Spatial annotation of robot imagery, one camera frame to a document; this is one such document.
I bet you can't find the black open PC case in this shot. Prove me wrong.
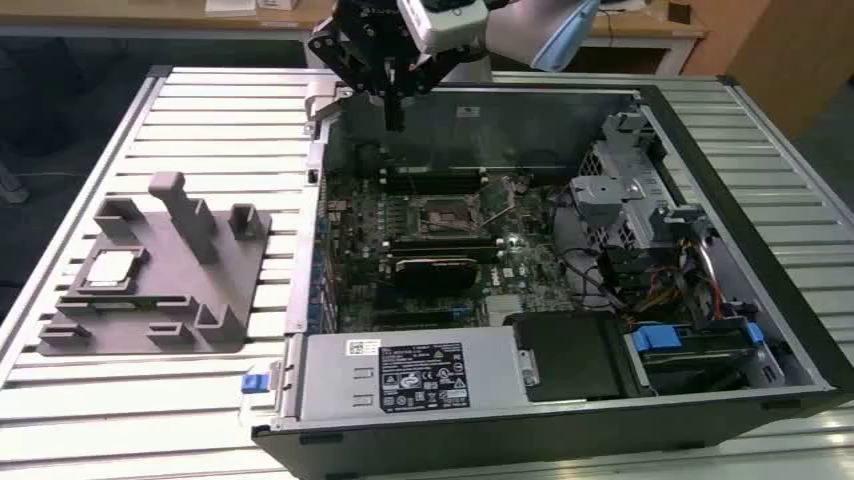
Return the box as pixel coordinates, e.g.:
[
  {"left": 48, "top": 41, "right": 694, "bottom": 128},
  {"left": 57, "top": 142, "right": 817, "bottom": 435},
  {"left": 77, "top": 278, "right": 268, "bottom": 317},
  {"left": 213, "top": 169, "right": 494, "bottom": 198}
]
[{"left": 249, "top": 74, "right": 854, "bottom": 480}]

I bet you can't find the green motherboard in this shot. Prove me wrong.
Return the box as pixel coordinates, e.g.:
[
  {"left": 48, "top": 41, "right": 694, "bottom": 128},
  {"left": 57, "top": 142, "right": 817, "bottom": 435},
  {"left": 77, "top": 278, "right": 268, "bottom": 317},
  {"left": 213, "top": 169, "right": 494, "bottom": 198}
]
[{"left": 318, "top": 169, "right": 606, "bottom": 334}]

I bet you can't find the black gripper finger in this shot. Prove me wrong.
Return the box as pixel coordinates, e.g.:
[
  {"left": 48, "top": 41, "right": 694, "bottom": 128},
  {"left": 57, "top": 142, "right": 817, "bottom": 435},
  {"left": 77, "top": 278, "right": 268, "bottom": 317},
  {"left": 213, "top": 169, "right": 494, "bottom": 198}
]
[
  {"left": 307, "top": 22, "right": 396, "bottom": 132},
  {"left": 394, "top": 47, "right": 468, "bottom": 132}
]

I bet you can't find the wooden desk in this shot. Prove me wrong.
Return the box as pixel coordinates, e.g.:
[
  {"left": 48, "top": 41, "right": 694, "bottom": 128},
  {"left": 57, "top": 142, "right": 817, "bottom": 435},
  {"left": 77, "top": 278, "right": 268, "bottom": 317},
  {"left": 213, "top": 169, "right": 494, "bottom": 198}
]
[{"left": 0, "top": 0, "right": 710, "bottom": 76}]

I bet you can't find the silver CPU green edge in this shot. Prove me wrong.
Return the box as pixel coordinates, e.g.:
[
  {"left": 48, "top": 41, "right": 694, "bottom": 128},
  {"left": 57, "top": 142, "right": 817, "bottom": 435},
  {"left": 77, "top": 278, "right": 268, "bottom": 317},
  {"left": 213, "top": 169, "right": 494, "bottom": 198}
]
[{"left": 85, "top": 252, "right": 145, "bottom": 289}]

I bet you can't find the green RAM stick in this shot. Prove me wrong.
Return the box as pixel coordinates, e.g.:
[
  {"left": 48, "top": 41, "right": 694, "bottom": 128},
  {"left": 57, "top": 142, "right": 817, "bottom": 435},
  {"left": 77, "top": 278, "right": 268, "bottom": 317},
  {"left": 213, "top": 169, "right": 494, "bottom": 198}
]
[{"left": 85, "top": 298, "right": 168, "bottom": 309}]

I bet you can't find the hard disk in blue carrier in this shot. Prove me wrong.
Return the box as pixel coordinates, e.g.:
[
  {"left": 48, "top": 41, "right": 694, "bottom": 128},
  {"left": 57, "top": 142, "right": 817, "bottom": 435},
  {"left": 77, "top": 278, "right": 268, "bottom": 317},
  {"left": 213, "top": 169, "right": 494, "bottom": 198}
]
[{"left": 626, "top": 321, "right": 769, "bottom": 396}]

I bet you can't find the grey metal leg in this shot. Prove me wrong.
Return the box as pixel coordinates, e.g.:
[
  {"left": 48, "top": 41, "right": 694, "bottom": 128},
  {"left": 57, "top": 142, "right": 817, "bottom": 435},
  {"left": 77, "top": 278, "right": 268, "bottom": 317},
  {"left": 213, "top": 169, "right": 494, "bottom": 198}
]
[{"left": 0, "top": 158, "right": 32, "bottom": 205}]

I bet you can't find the grey parts rack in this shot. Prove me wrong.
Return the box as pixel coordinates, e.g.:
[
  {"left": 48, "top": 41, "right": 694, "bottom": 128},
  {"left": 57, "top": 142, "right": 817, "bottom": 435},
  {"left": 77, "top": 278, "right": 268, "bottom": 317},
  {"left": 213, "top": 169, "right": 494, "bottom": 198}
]
[{"left": 36, "top": 171, "right": 275, "bottom": 357}]

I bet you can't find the metal socket cover frame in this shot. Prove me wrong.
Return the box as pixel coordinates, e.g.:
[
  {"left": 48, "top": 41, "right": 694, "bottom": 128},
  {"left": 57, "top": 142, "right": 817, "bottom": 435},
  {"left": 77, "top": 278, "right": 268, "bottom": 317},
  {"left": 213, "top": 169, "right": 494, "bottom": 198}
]
[{"left": 474, "top": 179, "right": 519, "bottom": 216}]

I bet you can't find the silver power supply unit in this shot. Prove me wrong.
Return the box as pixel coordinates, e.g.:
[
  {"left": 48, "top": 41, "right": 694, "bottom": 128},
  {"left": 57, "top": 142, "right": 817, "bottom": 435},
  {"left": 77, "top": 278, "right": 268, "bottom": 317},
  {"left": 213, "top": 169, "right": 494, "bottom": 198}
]
[{"left": 292, "top": 327, "right": 535, "bottom": 421}]

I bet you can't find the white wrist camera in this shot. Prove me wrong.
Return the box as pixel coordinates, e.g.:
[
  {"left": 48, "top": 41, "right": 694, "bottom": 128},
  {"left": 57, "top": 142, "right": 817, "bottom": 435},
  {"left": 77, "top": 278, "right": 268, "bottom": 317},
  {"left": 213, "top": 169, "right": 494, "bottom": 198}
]
[{"left": 398, "top": 0, "right": 494, "bottom": 55}]

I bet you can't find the red wire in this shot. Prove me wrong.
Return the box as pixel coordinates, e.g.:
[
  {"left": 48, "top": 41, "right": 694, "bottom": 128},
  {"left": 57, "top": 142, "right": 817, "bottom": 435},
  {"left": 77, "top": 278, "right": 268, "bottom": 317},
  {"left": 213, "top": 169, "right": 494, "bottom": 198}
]
[{"left": 650, "top": 267, "right": 727, "bottom": 322}]

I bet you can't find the CPU socket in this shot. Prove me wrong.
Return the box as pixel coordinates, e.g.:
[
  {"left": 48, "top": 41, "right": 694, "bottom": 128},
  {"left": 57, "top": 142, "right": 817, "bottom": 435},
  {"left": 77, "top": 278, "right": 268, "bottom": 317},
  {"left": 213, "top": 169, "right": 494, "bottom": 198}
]
[{"left": 414, "top": 195, "right": 483, "bottom": 237}]

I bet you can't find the black graphics card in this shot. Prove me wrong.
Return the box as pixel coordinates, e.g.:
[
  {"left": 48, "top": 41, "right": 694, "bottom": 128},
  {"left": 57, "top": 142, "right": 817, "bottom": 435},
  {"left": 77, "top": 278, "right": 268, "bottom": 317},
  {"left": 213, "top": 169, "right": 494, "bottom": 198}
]
[{"left": 392, "top": 257, "right": 479, "bottom": 294}]

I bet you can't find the black plastic drive cover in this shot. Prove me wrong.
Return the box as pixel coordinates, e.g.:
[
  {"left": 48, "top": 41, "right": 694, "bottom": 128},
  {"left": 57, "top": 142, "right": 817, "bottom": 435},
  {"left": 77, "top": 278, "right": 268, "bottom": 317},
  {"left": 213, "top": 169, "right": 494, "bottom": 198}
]
[{"left": 503, "top": 312, "right": 652, "bottom": 404}]

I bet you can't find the silver metal drive cage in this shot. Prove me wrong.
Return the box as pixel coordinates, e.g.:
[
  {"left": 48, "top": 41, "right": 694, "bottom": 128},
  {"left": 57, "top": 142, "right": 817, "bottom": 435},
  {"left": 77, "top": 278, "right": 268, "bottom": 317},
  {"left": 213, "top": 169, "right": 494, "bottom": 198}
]
[{"left": 570, "top": 112, "right": 675, "bottom": 251}]

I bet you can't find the wooden cabinet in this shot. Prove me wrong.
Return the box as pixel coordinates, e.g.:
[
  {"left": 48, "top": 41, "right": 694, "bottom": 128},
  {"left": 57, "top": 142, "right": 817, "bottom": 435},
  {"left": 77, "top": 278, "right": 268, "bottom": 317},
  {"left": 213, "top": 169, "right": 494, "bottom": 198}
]
[{"left": 683, "top": 0, "right": 854, "bottom": 146}]

